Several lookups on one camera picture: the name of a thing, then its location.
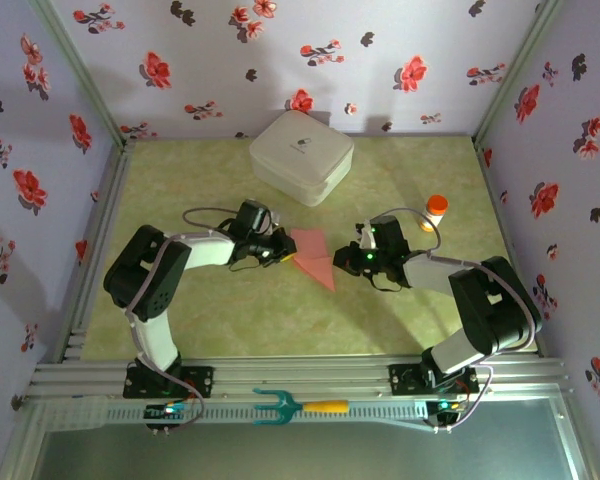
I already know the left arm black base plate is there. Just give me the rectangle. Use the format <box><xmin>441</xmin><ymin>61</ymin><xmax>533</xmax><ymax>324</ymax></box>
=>
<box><xmin>123</xmin><ymin>365</ymin><xmax>215</xmax><ymax>400</ymax></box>

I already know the teal rake yellow handle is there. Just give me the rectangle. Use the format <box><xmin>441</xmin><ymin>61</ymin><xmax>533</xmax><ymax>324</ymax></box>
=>
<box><xmin>252</xmin><ymin>387</ymin><xmax>350</xmax><ymax>427</ymax></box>

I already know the white plastic lidded box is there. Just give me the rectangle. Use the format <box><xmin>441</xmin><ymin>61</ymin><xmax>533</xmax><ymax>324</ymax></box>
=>
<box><xmin>248</xmin><ymin>109</ymin><xmax>356</xmax><ymax>208</ymax></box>

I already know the aluminium frame bar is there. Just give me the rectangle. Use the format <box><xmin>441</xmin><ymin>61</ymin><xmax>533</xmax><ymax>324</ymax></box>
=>
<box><xmin>554</xmin><ymin>397</ymin><xmax>600</xmax><ymax>480</ymax></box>
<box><xmin>0</xmin><ymin>399</ymin><xmax>49</xmax><ymax>480</ymax></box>

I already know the pink paper sheet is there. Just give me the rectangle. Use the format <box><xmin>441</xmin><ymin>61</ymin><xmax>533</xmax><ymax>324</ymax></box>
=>
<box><xmin>289</xmin><ymin>228</ymin><xmax>337</xmax><ymax>293</ymax></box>

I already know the aluminium frame post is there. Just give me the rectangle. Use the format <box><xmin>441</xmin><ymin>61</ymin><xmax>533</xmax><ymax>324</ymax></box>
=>
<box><xmin>472</xmin><ymin>0</ymin><xmax>565</xmax><ymax>146</ymax></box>
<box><xmin>29</xmin><ymin>0</ymin><xmax>131</xmax><ymax>146</ymax></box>

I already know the grey slotted cable duct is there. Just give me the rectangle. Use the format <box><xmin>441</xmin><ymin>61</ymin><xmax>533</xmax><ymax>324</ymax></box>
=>
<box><xmin>44</xmin><ymin>397</ymin><xmax>431</xmax><ymax>432</ymax></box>

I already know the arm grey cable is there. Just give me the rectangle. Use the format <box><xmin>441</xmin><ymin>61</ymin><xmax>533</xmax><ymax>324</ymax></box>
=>
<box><xmin>124</xmin><ymin>206</ymin><xmax>241</xmax><ymax>434</ymax></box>
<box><xmin>377</xmin><ymin>207</ymin><xmax>539</xmax><ymax>434</ymax></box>

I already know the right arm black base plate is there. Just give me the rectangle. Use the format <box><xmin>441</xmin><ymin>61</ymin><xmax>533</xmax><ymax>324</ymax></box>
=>
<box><xmin>388</xmin><ymin>363</ymin><xmax>480</xmax><ymax>396</ymax></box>

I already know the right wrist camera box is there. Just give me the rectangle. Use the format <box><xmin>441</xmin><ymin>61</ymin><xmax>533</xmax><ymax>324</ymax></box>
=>
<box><xmin>355</xmin><ymin>222</ymin><xmax>377</xmax><ymax>250</ymax></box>

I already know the aluminium mounting rail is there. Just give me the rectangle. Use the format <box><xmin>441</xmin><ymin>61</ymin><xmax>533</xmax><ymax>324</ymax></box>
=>
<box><xmin>27</xmin><ymin>355</ymin><xmax>574</xmax><ymax>401</ymax></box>

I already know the orange capped pill bottle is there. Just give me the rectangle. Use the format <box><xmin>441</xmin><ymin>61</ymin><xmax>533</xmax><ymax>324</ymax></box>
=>
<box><xmin>418</xmin><ymin>194</ymin><xmax>450</xmax><ymax>233</ymax></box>

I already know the aluminium side rail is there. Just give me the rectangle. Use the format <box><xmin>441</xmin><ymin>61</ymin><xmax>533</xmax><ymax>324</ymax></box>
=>
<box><xmin>472</xmin><ymin>137</ymin><xmax>549</xmax><ymax>359</ymax></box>
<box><xmin>54</xmin><ymin>139</ymin><xmax>137</xmax><ymax>364</ymax></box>

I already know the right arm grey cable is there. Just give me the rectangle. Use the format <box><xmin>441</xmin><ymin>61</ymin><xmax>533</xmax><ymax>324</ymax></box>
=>
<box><xmin>377</xmin><ymin>207</ymin><xmax>539</xmax><ymax>434</ymax></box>

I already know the left arm grey cable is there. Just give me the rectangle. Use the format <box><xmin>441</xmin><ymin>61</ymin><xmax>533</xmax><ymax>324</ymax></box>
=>
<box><xmin>124</xmin><ymin>206</ymin><xmax>241</xmax><ymax>434</ymax></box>

